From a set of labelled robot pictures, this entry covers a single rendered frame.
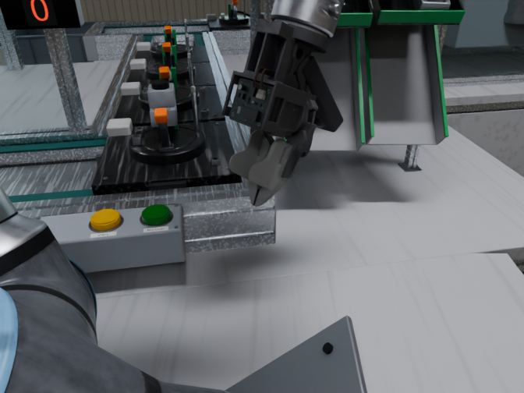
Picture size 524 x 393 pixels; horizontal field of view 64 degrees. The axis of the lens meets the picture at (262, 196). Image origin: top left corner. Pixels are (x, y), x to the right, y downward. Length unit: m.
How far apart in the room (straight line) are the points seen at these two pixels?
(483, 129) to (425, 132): 0.86
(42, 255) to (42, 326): 0.11
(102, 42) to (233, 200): 1.41
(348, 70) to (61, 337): 0.66
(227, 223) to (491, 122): 1.19
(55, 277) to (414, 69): 0.70
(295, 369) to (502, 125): 1.45
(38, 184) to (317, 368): 0.67
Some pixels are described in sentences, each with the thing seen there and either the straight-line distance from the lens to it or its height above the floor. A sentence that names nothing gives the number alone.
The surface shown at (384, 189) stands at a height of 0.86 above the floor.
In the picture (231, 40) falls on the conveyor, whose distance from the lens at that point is 1.95.
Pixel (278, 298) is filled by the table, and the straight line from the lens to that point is 0.62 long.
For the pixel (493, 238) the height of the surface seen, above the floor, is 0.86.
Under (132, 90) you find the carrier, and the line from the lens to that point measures 1.12.
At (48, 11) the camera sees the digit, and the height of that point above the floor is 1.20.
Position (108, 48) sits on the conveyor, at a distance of 1.97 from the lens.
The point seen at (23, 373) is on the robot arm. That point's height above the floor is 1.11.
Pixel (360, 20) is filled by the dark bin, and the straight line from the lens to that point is 0.70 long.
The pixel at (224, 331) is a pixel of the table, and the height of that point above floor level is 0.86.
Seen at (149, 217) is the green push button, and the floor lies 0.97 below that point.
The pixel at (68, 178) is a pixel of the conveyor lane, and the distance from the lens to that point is 0.87.
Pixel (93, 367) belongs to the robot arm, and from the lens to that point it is 0.29.
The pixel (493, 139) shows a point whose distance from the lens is 1.71.
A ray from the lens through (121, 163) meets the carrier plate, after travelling 0.77.
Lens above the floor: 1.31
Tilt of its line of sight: 32 degrees down
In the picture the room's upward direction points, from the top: straight up
